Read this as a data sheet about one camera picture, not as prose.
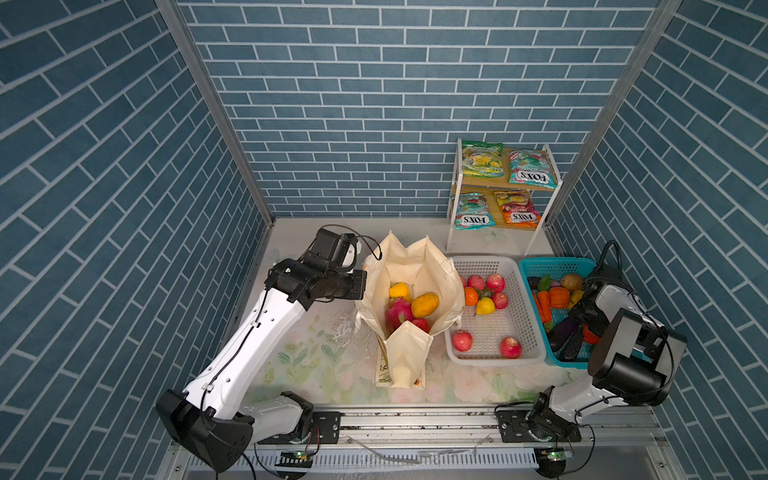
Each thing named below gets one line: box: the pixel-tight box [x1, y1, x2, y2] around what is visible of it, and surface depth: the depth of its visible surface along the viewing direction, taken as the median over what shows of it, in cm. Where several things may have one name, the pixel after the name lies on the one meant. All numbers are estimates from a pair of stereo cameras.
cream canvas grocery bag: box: [358, 233, 465, 388], surface depth 82 cm
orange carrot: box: [537, 290, 552, 323], surface depth 96 cm
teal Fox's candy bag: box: [508, 150, 559, 189], surface depth 86 cm
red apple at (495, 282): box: [486, 273, 505, 293], surface depth 98 cm
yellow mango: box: [389, 282, 410, 301], surface depth 96 cm
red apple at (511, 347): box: [500, 336, 522, 359], surface depth 84 cm
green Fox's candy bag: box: [455, 192, 497, 231], surface depth 98 cm
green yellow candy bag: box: [461, 140, 505, 178], surface depth 89 cm
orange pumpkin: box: [549, 286, 571, 309], surface depth 96 cm
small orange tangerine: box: [464, 287, 479, 307], surface depth 95 cm
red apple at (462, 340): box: [452, 330, 473, 352], surface depth 86 cm
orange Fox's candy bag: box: [494, 190, 541, 227], surface depth 101 cm
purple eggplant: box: [548, 318, 581, 352], surface depth 89 cm
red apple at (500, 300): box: [492, 292, 509, 309], surface depth 95 cm
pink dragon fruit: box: [385, 298, 414, 332], surface depth 87 cm
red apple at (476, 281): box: [467, 274, 485, 291], surface depth 100 cm
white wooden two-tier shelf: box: [445, 138, 563, 256], surface depth 91 cm
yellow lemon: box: [476, 297, 496, 315], surface depth 94 cm
